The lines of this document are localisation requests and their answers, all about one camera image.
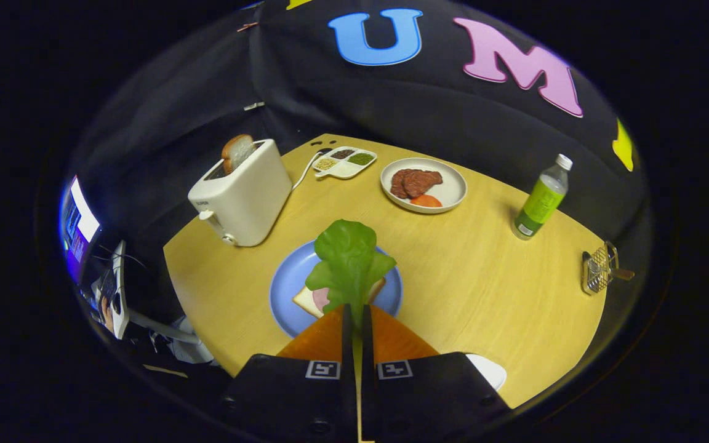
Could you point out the white bread slice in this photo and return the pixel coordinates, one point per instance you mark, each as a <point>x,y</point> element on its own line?
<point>305,299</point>

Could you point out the toasted bread slice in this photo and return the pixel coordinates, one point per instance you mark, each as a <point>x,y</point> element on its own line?
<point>237,151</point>

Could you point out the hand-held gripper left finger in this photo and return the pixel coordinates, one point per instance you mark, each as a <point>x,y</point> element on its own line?
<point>347,344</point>

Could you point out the small white plate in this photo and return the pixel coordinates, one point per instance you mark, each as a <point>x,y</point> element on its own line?
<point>491,371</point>

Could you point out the white toaster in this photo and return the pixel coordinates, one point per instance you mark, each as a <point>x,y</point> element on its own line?
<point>250,197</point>

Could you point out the orange cloth clip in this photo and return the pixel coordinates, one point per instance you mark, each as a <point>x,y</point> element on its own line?
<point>247,26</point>

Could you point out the white stand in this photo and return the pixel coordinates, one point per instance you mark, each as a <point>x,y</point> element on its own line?
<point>122,289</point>

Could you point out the white divided seasoning tray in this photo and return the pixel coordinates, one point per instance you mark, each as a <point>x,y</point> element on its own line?
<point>345,169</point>

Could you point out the white cloth clip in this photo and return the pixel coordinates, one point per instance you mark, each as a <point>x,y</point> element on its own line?
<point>254,106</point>

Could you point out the computer monitor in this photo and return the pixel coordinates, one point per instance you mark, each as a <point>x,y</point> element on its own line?
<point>77,227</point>

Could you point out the black backdrop cloth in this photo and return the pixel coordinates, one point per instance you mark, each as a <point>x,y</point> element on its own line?
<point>453,123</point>

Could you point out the green label drink bottle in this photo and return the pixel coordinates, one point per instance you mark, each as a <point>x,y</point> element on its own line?
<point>539,206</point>

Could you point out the pink ham slice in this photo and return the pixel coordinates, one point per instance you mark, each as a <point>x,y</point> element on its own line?
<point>320,298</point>

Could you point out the red tomato slice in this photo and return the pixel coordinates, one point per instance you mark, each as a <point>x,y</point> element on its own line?
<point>426,201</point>

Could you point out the brown meat patty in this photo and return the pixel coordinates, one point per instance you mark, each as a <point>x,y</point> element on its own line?
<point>422,181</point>
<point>399,184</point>

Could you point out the blue plate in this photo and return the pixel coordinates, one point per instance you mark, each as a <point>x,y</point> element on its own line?
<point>293,277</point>

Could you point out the white round plate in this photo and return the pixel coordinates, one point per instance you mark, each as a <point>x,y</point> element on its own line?
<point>453,187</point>

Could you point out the green lettuce leaf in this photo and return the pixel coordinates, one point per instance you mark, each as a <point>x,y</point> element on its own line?
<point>348,258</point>

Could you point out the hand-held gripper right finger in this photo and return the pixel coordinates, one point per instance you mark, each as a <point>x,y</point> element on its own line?
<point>367,351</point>

